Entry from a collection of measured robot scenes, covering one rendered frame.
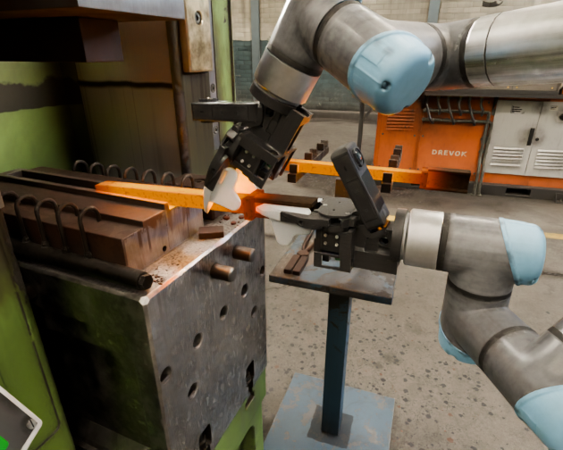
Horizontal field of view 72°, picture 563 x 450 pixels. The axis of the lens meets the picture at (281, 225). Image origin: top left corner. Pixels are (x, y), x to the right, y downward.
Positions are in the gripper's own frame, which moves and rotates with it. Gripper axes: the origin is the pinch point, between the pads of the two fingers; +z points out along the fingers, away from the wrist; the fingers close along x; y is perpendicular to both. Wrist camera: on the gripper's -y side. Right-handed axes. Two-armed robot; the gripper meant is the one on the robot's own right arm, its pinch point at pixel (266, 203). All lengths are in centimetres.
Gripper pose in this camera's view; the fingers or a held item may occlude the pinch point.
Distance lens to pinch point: 58.1
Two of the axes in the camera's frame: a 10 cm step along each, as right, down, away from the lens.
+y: 0.2, 9.1, 4.1
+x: 3.9, -3.8, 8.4
